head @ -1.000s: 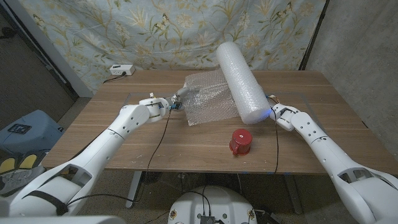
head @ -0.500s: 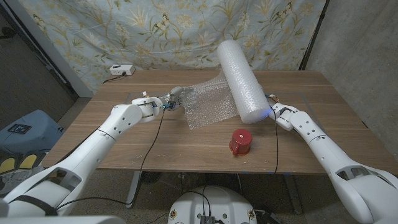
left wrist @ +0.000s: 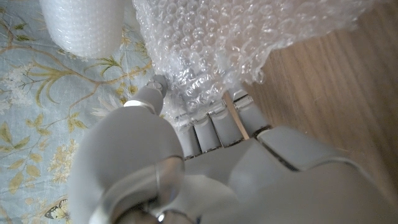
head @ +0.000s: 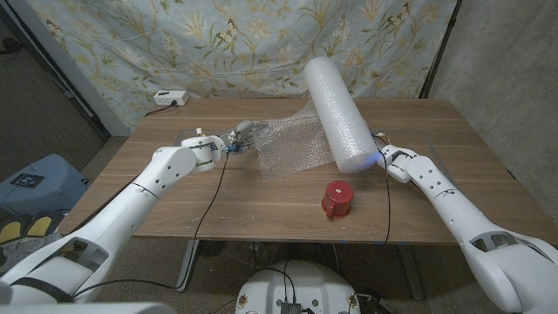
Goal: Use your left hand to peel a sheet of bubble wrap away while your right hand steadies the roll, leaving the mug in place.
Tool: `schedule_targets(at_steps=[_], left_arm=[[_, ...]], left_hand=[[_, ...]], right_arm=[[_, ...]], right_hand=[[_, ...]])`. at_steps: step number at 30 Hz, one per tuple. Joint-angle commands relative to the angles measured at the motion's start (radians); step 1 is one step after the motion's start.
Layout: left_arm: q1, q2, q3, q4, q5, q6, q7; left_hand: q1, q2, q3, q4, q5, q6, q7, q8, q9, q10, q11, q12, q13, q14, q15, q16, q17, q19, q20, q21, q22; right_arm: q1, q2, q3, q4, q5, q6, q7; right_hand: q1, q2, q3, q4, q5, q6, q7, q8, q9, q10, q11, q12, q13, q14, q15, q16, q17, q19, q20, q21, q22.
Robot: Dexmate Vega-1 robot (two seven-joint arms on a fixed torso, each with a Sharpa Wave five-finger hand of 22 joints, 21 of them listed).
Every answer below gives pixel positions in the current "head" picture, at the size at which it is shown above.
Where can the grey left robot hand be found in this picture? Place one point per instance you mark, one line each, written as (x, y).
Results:
(242, 135)

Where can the clear bubble wrap roll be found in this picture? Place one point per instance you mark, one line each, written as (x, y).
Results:
(344, 122)

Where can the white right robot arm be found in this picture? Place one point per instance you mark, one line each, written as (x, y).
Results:
(453, 209)

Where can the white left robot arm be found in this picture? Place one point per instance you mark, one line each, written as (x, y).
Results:
(131, 205)

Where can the red mug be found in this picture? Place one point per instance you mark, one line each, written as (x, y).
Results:
(338, 198)

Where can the white power outlet box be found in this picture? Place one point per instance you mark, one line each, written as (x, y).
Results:
(171, 97)

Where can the floral printed backdrop cloth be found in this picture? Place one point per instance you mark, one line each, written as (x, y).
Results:
(196, 43)

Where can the white table leg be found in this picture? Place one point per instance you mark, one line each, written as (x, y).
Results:
(186, 266)

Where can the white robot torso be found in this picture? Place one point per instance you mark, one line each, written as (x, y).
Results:
(296, 283)

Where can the pale grey backdrop pole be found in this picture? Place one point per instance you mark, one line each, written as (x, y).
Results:
(70, 65)

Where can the black backdrop pole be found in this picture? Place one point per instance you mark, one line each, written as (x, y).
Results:
(438, 52)

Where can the grey table leg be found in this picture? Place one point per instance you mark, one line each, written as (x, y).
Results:
(410, 270)

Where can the black flat device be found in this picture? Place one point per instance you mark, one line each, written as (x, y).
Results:
(27, 180)

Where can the yellow and black shoe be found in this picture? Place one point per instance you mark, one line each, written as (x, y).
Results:
(39, 227)

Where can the white robot chest rim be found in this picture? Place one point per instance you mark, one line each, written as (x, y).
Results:
(87, 309)

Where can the grey sneaker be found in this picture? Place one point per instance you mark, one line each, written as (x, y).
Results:
(22, 248)

